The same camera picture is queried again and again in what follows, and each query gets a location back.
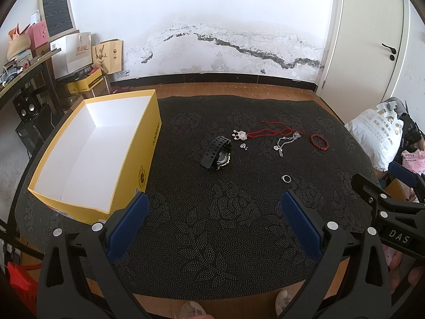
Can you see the black speaker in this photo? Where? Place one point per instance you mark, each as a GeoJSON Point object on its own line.
{"type": "Point", "coordinates": [26, 104]}

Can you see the yellow cardboard box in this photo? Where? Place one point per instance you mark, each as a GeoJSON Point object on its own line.
{"type": "Point", "coordinates": [101, 156]}

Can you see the right hand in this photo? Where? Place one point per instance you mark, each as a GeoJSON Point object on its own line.
{"type": "Point", "coordinates": [401, 267]}

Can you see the tan paper gift bag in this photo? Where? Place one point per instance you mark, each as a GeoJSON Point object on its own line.
{"type": "Point", "coordinates": [108, 56]}

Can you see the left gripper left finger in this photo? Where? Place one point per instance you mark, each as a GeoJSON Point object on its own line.
{"type": "Point", "coordinates": [78, 278]}

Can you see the white shopping bag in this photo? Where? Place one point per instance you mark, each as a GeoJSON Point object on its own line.
{"type": "Point", "coordinates": [75, 53]}

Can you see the white door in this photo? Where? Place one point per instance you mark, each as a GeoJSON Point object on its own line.
{"type": "Point", "coordinates": [366, 55]}

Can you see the black patterned table mat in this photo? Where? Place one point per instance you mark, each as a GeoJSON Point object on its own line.
{"type": "Point", "coordinates": [215, 234]}

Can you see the black computer tower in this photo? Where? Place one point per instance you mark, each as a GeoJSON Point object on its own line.
{"type": "Point", "coordinates": [33, 133]}

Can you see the white shoe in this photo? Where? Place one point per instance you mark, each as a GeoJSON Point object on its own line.
{"type": "Point", "coordinates": [282, 300]}

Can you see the red plastic object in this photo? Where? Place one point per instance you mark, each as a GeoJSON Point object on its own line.
{"type": "Point", "coordinates": [24, 285]}

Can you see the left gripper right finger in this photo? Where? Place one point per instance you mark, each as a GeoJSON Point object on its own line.
{"type": "Point", "coordinates": [350, 279]}

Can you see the pink box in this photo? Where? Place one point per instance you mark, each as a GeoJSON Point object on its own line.
{"type": "Point", "coordinates": [38, 34]}

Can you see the black wrist watch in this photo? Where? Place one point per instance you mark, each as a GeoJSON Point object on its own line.
{"type": "Point", "coordinates": [218, 154]}

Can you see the white printed pillow bag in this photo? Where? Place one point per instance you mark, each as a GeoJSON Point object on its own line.
{"type": "Point", "coordinates": [378, 130]}

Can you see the framed blackboard panel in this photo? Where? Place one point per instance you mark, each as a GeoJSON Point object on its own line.
{"type": "Point", "coordinates": [58, 17]}

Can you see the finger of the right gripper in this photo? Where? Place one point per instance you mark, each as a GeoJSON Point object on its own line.
{"type": "Point", "coordinates": [367, 190]}
{"type": "Point", "coordinates": [409, 178]}

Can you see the yellow storage box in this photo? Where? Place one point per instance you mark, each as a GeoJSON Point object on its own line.
{"type": "Point", "coordinates": [86, 85]}

